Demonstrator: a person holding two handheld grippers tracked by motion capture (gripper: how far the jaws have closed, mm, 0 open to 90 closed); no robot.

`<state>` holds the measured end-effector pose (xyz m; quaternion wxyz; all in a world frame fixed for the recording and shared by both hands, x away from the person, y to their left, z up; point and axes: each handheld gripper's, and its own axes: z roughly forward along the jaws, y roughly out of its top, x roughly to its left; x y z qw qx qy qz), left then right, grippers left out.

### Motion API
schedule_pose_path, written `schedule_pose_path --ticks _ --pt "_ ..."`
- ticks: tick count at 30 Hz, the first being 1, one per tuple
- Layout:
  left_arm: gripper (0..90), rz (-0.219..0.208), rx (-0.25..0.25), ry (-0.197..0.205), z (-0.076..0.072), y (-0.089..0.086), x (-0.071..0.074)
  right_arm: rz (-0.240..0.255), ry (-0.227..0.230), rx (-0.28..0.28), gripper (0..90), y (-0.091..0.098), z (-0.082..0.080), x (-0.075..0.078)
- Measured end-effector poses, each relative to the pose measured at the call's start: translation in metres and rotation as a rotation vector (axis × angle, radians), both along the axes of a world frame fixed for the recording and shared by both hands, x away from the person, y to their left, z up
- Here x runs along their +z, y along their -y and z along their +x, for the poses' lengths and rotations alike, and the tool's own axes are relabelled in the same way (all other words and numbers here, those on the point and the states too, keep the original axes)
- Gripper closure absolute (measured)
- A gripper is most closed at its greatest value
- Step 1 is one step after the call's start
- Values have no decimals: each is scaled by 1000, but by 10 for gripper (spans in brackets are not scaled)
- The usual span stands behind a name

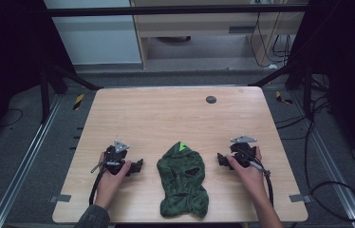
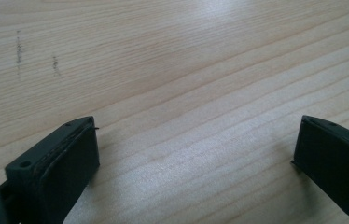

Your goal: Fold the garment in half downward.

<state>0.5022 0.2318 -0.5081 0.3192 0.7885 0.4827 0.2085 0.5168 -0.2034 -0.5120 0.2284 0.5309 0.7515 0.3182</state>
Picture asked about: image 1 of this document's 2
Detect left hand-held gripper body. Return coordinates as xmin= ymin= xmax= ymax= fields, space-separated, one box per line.
xmin=103 ymin=138 xmax=131 ymax=176

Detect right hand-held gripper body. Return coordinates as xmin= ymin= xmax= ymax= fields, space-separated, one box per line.
xmin=228 ymin=135 xmax=258 ymax=169

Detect green fleece hood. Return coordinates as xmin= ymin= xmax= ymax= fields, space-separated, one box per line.
xmin=156 ymin=141 xmax=210 ymax=219

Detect person's left hand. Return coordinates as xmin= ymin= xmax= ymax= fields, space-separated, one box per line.
xmin=94 ymin=151 xmax=133 ymax=211

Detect person's right hand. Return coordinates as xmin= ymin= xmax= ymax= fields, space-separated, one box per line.
xmin=226 ymin=146 xmax=268 ymax=199

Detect yellow black hazard tape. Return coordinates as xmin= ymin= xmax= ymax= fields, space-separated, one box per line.
xmin=275 ymin=90 xmax=294 ymax=105
xmin=72 ymin=93 xmax=85 ymax=111

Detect grey tape strip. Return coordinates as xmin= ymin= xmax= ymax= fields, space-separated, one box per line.
xmin=48 ymin=194 xmax=72 ymax=204
xmin=289 ymin=194 xmax=312 ymax=204

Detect black metal stand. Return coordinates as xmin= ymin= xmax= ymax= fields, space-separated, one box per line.
xmin=248 ymin=47 xmax=330 ymax=120
xmin=38 ymin=56 xmax=103 ymax=125

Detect white cabinet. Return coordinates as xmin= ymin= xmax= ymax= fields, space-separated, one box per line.
xmin=43 ymin=0 xmax=143 ymax=67

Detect light wooden desk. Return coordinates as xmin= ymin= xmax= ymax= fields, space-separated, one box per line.
xmin=129 ymin=0 xmax=307 ymax=69

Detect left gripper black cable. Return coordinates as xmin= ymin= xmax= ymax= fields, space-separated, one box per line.
xmin=88 ymin=161 xmax=121 ymax=207

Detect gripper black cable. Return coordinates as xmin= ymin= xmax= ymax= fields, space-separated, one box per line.
xmin=238 ymin=148 xmax=275 ymax=207
xmin=88 ymin=161 xmax=121 ymax=207

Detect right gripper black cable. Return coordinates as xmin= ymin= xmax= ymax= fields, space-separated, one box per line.
xmin=238 ymin=148 xmax=275 ymax=207

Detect metal floor rail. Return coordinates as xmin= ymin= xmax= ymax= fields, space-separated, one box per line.
xmin=289 ymin=91 xmax=355 ymax=228
xmin=0 ymin=94 xmax=65 ymax=228

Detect black floor cable loop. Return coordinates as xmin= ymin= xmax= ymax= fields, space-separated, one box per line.
xmin=304 ymin=94 xmax=355 ymax=222

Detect hanging black cables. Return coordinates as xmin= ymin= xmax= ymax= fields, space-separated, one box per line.
xmin=249 ymin=12 xmax=293 ymax=69

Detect thin black floor cable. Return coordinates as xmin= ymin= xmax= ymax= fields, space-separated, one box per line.
xmin=0 ymin=107 xmax=25 ymax=129

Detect black frame crossbar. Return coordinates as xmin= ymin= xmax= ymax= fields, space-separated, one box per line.
xmin=47 ymin=3 xmax=309 ymax=17

